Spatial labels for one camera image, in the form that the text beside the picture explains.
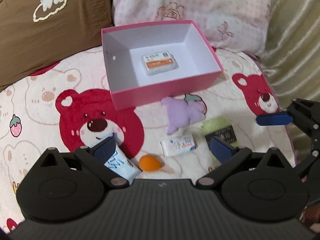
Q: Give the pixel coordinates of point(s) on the white tissue pack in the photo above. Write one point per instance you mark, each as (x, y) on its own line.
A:
(178, 145)

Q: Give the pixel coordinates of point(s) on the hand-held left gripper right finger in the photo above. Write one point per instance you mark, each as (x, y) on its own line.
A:
(221, 150)

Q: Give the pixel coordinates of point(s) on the small white orange packet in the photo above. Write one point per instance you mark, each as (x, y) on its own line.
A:
(160, 62)

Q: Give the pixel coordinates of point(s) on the pink floral pillow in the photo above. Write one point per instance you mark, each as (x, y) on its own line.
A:
(200, 5)

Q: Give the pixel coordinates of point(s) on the green yarn ball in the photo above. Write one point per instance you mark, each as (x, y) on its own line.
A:
(217, 129)

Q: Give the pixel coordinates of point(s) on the beige striped curtain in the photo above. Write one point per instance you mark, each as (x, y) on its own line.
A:
(295, 42)

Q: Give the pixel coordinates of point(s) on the blue and white packet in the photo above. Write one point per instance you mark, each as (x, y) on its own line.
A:
(122, 165)

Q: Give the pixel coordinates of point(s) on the red bear print blanket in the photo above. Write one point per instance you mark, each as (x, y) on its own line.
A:
(37, 120)

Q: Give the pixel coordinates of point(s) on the brown embroidered pillow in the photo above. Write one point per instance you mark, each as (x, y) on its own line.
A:
(50, 42)

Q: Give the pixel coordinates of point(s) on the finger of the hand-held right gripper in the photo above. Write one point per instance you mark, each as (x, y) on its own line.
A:
(273, 119)
(310, 161)

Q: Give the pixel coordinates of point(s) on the purple plush toy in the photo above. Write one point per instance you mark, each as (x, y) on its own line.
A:
(180, 112)

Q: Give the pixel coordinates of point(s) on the orange makeup sponge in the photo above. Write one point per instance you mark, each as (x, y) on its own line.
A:
(150, 163)

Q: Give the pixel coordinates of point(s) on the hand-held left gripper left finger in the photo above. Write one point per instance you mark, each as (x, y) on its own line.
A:
(106, 150)

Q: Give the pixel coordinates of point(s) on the pink cardboard box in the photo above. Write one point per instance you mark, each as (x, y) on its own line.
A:
(160, 90)

